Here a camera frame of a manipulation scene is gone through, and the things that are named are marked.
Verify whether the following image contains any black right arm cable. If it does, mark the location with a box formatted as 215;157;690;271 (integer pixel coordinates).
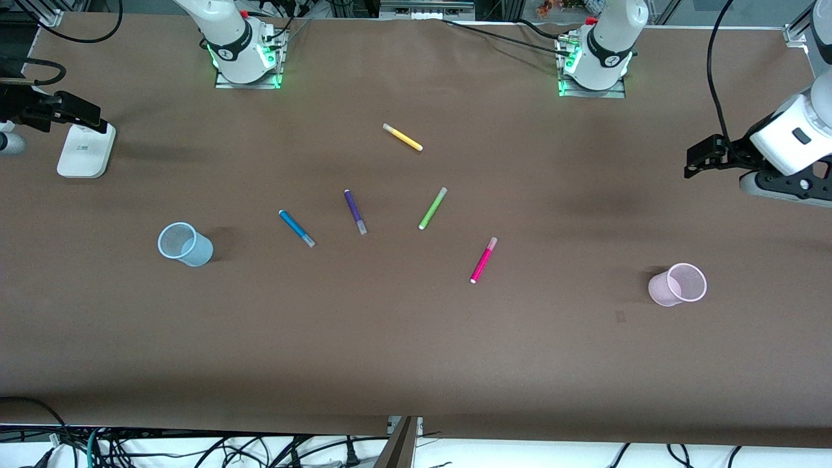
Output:
0;0;124;86

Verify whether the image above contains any blue marker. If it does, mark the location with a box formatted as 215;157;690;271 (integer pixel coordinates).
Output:
278;209;317;248

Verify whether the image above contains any light pink plastic cup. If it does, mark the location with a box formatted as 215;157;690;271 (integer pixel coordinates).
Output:
648;263;708;307

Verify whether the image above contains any green marker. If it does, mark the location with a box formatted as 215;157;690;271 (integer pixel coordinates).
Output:
418;187;449;231

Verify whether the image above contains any purple marker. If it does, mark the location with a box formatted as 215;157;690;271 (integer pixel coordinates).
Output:
344;189;368;235

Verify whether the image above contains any aluminium frame bar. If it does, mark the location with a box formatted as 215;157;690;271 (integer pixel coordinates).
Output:
380;0;476;21

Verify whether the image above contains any light blue plastic cup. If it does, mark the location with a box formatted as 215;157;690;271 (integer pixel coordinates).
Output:
157;222;215;268

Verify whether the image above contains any short black table cable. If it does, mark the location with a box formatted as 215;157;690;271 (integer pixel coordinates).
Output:
517;18;586;41

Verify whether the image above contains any black looping floor cable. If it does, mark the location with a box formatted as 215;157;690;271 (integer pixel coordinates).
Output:
0;396;67;456

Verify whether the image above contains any pink marker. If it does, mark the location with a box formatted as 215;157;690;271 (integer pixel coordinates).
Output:
469;237;499;285

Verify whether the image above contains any brown table cover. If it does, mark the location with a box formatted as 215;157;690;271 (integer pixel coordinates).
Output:
0;13;832;449

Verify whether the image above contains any white desk lamp stand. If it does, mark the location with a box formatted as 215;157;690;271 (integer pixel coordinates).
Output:
57;122;117;179

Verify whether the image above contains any grey metal post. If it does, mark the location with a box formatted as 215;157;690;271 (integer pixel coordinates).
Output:
374;416;423;468

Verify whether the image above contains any yellow marker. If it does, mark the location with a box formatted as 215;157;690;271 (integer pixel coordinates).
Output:
382;123;424;152

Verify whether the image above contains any long black table cable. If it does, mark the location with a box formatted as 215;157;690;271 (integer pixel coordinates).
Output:
442;18;567;54

